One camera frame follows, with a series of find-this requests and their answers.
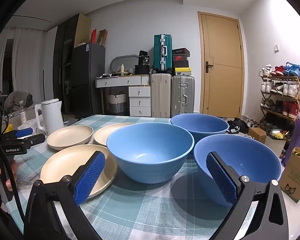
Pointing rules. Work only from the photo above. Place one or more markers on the oval grey mirror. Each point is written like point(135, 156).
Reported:
point(113, 63)

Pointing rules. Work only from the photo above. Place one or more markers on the wooden door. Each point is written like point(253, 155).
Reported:
point(222, 42)

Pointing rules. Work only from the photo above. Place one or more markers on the blue bowl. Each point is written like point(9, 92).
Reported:
point(252, 155)
point(200, 123)
point(150, 150)

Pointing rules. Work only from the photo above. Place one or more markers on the plain brown cardboard box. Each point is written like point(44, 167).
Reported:
point(256, 135)

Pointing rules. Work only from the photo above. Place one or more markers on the white light switch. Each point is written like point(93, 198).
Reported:
point(276, 48)

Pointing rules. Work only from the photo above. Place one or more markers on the white bottle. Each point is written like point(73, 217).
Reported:
point(122, 70)

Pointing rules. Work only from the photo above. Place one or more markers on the dark tall cabinet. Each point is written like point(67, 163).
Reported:
point(65, 55)

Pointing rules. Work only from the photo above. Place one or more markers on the shoe rack with shoes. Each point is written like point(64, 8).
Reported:
point(288, 88)

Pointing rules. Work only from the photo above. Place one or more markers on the printed cardboard box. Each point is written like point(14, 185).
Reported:
point(296, 180)

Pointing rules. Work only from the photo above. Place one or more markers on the yellow shoe box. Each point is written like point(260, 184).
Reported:
point(182, 71)

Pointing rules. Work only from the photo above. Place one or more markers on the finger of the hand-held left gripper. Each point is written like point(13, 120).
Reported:
point(36, 139)
point(23, 132)

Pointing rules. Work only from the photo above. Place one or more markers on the brown flat carton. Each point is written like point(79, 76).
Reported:
point(102, 37)

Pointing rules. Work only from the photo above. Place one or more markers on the white electric kettle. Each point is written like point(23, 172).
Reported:
point(52, 117)

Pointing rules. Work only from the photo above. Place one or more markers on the white curtain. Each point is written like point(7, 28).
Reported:
point(27, 62)

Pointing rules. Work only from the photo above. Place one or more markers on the grey jacket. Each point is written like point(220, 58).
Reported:
point(18, 100)

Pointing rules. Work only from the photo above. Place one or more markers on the white dressing table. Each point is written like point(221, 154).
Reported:
point(140, 102)

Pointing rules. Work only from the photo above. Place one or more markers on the black shoe box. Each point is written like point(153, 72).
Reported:
point(181, 64)
point(181, 51)

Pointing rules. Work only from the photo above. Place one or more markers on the black round box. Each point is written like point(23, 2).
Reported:
point(142, 70)

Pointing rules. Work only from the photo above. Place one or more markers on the wooden shoe rack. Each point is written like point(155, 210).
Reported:
point(298, 97)

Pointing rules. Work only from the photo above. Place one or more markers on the beige suitcase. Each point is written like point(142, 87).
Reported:
point(160, 95)

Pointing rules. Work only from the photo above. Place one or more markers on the pile of dark shoes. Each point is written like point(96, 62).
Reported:
point(240, 126)

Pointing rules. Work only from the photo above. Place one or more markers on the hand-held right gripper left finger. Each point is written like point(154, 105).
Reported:
point(90, 177)

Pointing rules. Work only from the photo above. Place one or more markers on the black refrigerator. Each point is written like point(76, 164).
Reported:
point(87, 80)

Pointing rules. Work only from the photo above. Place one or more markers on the black paper bag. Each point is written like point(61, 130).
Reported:
point(144, 58)

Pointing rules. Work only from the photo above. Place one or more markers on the teal checked tablecloth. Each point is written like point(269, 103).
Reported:
point(145, 205)

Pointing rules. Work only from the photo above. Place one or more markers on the red flat box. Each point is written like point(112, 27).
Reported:
point(93, 36)

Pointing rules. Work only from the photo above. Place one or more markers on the clear water bottle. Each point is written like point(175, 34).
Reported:
point(22, 115)

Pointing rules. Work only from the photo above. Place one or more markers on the cream plate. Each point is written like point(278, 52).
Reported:
point(105, 133)
point(70, 136)
point(62, 165)

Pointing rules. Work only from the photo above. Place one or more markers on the teal suitcase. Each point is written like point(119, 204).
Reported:
point(162, 52)

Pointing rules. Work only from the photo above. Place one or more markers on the white trash bin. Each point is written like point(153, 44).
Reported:
point(275, 146)

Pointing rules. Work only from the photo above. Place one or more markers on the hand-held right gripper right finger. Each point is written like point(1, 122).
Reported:
point(222, 180)

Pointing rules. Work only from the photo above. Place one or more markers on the woven laundry basket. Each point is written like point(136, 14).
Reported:
point(117, 103)

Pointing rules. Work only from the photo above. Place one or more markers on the silver suitcase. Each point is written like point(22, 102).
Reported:
point(182, 95)

